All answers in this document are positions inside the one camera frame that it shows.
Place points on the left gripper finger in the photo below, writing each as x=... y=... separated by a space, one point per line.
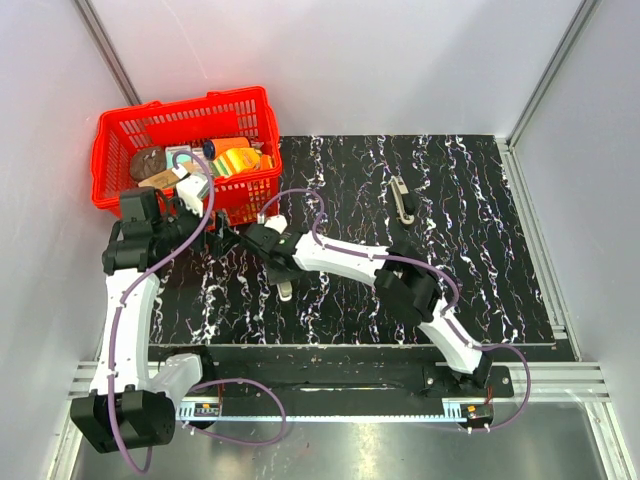
x=223 y=245
x=223 y=230

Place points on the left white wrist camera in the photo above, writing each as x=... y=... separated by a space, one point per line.
x=192 y=190

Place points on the red plastic shopping basket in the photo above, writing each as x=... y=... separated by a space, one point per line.
x=243 y=112

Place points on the pink white small packet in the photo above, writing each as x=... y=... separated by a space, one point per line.
x=203 y=160

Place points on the yellow green juice carton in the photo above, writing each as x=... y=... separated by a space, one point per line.
x=236 y=161

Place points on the beige stapler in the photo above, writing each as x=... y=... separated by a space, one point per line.
x=405 y=204
x=285 y=291

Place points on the orange cylindrical bottle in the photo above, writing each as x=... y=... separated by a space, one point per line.
x=212 y=148

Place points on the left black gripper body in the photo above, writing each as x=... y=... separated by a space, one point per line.
x=178 y=228

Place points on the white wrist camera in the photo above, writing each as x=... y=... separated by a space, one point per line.
x=276 y=222
x=192 y=190

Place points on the teal white small box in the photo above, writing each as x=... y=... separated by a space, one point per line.
x=179 y=154

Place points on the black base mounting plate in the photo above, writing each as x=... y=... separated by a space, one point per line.
x=349 y=381

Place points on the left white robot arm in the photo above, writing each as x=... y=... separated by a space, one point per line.
x=126 y=408

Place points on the brown cardboard box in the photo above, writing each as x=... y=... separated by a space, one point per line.
x=170 y=178

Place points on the brown round bread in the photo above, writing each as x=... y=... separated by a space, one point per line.
x=147 y=163

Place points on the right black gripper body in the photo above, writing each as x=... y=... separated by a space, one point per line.
x=267 y=262

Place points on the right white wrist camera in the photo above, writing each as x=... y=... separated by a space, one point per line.
x=276 y=222

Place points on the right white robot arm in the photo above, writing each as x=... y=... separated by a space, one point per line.
x=413 y=291

